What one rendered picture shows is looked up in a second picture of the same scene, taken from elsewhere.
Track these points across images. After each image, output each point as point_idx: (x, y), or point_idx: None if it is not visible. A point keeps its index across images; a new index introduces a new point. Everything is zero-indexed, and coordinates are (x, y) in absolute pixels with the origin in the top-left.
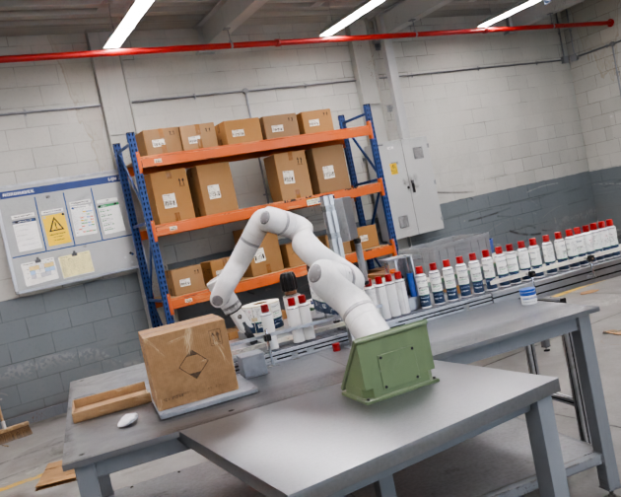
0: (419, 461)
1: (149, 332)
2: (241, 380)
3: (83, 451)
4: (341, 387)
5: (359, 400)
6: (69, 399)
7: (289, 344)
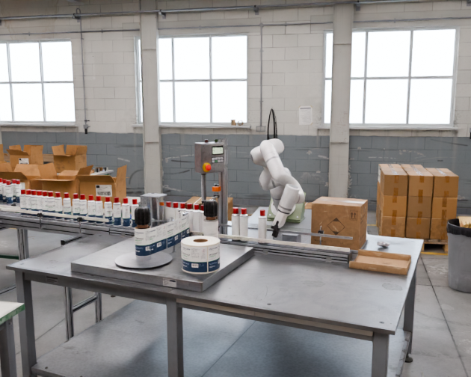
0: (192, 324)
1: (359, 202)
2: (309, 240)
3: (411, 242)
4: (300, 218)
5: (303, 218)
6: (406, 290)
7: (249, 241)
